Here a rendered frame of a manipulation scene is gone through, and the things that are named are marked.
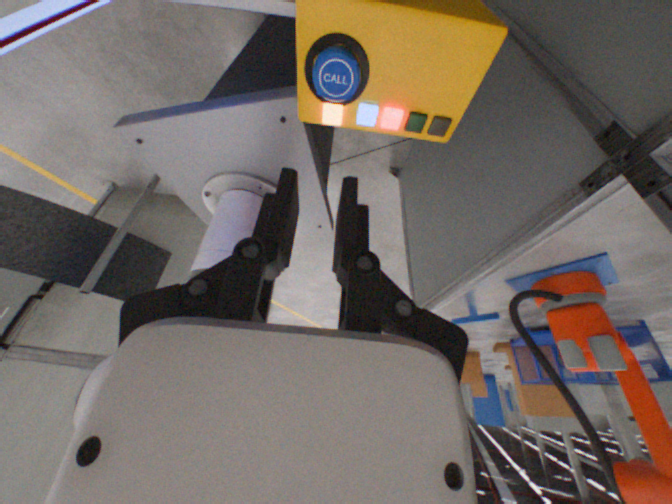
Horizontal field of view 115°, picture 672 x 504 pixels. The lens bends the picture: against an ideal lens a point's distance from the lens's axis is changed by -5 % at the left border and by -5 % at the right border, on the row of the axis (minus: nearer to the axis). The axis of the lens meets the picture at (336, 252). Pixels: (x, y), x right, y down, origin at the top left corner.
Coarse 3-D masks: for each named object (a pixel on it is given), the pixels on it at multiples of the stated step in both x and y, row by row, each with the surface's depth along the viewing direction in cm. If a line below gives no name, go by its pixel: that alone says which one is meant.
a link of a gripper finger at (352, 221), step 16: (352, 176) 11; (352, 192) 10; (352, 208) 10; (368, 208) 11; (336, 224) 12; (352, 224) 9; (368, 224) 10; (336, 240) 11; (352, 240) 9; (368, 240) 10; (336, 256) 10; (336, 272) 11; (384, 288) 9; (384, 304) 9; (400, 304) 9; (400, 320) 8
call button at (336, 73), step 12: (336, 48) 18; (324, 60) 18; (336, 60) 18; (348, 60) 18; (312, 72) 19; (324, 72) 19; (336, 72) 19; (348, 72) 19; (324, 84) 20; (336, 84) 19; (348, 84) 19; (324, 96) 20; (336, 96) 20; (348, 96) 20
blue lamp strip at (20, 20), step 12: (48, 0) 18; (60, 0) 19; (72, 0) 19; (24, 12) 17; (36, 12) 17; (48, 12) 17; (0, 24) 15; (12, 24) 15; (24, 24) 16; (0, 36) 15
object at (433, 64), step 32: (320, 0) 16; (352, 0) 16; (384, 0) 16; (416, 0) 17; (448, 0) 18; (320, 32) 17; (352, 32) 17; (384, 32) 17; (416, 32) 17; (448, 32) 17; (480, 32) 16; (384, 64) 19; (416, 64) 19; (448, 64) 18; (480, 64) 18; (320, 96) 21; (352, 96) 21; (384, 96) 21; (416, 96) 21; (448, 96) 20; (352, 128) 24; (384, 128) 24
